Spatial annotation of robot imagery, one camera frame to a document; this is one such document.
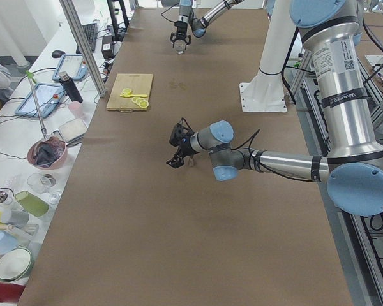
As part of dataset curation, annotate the lemon slice near board handle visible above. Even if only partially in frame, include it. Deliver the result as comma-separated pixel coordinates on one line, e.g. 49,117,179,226
138,100,149,109

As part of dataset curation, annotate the clear wine glass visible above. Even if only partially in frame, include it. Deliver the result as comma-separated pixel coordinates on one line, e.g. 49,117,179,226
27,173,62,205

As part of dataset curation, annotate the aluminium frame post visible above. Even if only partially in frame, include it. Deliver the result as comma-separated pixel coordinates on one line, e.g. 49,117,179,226
59,0,107,98

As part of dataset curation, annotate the small glass measuring beaker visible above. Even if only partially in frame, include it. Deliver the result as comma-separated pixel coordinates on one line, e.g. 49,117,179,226
174,41,186,55

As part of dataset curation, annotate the pink bowl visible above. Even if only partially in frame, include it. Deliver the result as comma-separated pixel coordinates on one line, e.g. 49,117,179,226
27,136,68,170

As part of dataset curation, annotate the black keyboard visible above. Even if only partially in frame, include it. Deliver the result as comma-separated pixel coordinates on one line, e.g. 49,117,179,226
82,23,98,52

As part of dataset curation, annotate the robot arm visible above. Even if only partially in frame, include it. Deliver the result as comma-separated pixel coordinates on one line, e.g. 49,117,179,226
168,1,383,217
170,0,241,54

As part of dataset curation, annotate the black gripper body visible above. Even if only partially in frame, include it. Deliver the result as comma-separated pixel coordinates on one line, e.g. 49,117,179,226
174,21,188,41
177,136,193,157

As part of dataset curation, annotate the black computer mouse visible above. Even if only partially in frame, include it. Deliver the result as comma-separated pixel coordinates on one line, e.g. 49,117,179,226
51,50,65,59

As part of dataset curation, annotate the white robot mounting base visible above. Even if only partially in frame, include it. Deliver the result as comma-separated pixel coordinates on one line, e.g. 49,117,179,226
239,0,297,113

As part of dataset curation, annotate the light blue cup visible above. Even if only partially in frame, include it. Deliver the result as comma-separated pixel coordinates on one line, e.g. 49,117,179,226
0,231,19,254

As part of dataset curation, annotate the metal rod with green tip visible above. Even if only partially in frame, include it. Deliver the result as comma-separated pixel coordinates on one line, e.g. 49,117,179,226
25,70,50,142

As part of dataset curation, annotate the yellow plastic knife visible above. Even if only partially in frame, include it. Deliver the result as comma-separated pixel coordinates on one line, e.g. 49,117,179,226
120,94,148,98

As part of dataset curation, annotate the black water bottle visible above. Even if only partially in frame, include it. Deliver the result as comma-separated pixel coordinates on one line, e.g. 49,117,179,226
59,71,83,103

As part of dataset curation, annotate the grey yellow bottle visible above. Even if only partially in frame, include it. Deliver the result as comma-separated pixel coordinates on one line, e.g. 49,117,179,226
0,210,29,228

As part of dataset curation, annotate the white rectangular tray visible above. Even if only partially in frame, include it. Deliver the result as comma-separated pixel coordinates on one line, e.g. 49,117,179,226
58,118,87,143

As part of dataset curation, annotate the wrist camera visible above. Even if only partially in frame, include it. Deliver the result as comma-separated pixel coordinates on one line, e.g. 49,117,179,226
169,123,194,147

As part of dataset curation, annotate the blue teach pendant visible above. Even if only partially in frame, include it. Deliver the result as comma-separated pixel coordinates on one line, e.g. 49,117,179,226
52,54,87,82
15,83,64,118

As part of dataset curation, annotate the pink cup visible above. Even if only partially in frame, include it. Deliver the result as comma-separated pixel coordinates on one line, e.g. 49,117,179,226
68,101,84,118

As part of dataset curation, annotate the wooden cutting board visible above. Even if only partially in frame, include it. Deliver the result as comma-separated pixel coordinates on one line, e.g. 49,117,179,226
106,73,153,112

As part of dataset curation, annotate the white ceramic bowl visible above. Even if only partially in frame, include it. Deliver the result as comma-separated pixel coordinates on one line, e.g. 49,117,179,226
0,247,34,282

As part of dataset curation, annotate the green bottle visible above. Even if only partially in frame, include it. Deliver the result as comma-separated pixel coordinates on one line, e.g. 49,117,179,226
15,191,49,217

